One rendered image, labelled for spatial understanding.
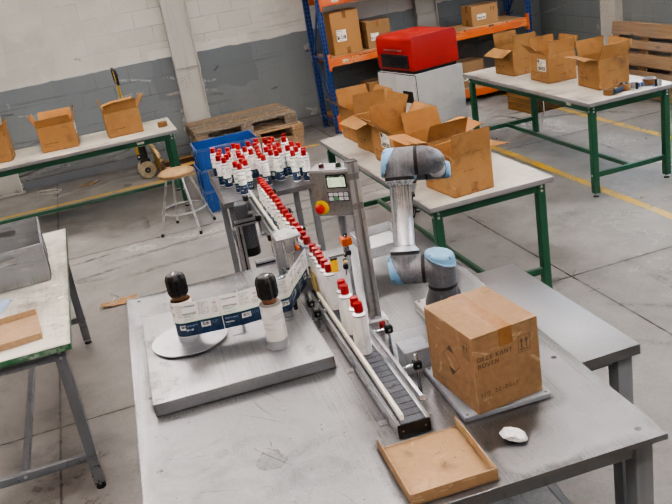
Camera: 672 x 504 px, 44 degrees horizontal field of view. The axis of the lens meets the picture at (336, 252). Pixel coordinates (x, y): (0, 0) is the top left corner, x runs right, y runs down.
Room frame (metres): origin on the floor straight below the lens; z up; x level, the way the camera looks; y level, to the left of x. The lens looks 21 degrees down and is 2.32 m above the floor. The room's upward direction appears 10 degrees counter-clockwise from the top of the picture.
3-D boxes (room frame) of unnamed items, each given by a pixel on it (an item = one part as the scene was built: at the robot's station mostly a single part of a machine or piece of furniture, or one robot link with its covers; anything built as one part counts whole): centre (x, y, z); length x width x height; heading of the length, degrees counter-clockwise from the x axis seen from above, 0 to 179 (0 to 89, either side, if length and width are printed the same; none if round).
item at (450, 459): (2.06, -0.18, 0.85); 0.30 x 0.26 x 0.04; 12
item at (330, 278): (3.15, 0.04, 0.98); 0.05 x 0.05 x 0.20
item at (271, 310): (2.91, 0.28, 1.03); 0.09 x 0.09 x 0.30
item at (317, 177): (3.16, -0.04, 1.38); 0.17 x 0.10 x 0.19; 67
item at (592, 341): (2.87, -0.44, 0.81); 0.90 x 0.90 x 0.04; 14
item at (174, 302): (3.09, 0.64, 1.04); 0.09 x 0.09 x 0.29
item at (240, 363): (3.07, 0.48, 0.86); 0.80 x 0.67 x 0.05; 12
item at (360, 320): (2.72, -0.04, 0.98); 0.05 x 0.05 x 0.20
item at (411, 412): (3.04, 0.02, 0.86); 1.65 x 0.08 x 0.04; 12
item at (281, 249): (3.43, 0.20, 1.01); 0.14 x 0.13 x 0.26; 12
